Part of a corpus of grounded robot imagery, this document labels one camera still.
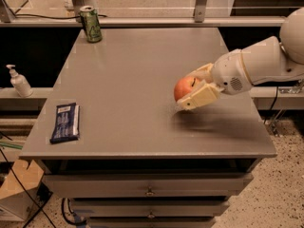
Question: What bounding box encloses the middle drawer with knob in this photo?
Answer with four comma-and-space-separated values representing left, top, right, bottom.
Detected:
71, 199, 229, 219

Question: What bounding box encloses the grey metal post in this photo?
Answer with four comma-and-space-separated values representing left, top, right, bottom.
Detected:
194, 0, 207, 23

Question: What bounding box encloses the cardboard box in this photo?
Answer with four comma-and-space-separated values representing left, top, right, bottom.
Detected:
0, 160, 44, 221

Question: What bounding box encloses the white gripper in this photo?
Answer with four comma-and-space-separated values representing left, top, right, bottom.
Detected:
177, 49, 253, 110

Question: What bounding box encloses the blue snack bar wrapper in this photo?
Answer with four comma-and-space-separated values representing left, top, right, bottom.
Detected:
49, 103, 80, 144

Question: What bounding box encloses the white pump bottle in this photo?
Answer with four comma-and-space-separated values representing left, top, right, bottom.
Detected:
6, 65, 33, 97

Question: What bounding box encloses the black floor cable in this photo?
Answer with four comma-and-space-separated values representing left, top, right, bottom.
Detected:
0, 149, 57, 228

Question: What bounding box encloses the green soda can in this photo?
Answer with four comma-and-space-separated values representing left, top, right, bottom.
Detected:
79, 6, 103, 43

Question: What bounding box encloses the top drawer with knob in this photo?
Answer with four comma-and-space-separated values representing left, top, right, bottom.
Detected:
44, 173, 254, 199

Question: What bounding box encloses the drawer with knob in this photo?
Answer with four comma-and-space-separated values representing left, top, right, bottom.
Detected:
44, 173, 254, 199
71, 199, 229, 219

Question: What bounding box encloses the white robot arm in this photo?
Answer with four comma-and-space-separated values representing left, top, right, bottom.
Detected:
174, 8, 304, 109

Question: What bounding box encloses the red apple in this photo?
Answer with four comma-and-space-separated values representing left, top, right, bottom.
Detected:
174, 76, 200, 102

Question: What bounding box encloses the grey drawer cabinet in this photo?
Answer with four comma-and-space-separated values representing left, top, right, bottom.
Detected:
21, 28, 276, 228

